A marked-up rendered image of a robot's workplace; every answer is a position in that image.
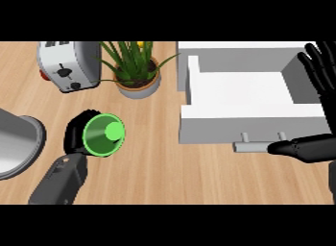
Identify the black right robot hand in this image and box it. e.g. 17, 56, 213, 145
266, 40, 336, 164

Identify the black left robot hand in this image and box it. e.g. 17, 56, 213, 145
61, 109, 103, 157

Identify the green cup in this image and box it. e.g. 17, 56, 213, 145
81, 112, 128, 159

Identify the white open drawer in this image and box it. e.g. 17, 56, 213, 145
185, 55, 325, 108

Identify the white drawer front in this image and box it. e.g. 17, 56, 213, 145
178, 103, 334, 145

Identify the grey metal pot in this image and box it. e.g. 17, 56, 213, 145
0, 101, 48, 182

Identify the silver toaster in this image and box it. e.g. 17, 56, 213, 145
35, 40, 103, 94

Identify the white cabinet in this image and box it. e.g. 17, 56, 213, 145
175, 40, 318, 93

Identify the green potted plant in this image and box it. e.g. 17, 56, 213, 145
92, 40, 181, 100

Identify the grey drawer handle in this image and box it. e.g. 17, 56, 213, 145
232, 131, 290, 154

